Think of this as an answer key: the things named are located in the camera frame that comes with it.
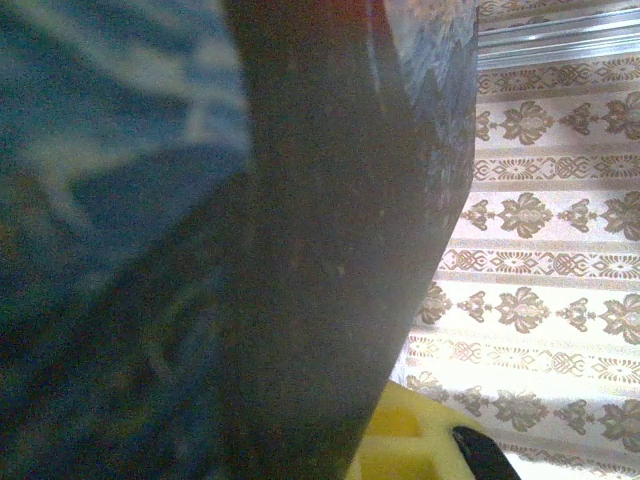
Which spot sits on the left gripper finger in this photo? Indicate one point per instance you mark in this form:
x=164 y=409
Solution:
x=400 y=450

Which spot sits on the blue starry night box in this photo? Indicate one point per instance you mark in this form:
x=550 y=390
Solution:
x=125 y=150

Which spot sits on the aluminium frame post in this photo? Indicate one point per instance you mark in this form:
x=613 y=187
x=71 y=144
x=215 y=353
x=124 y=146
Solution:
x=560 y=45

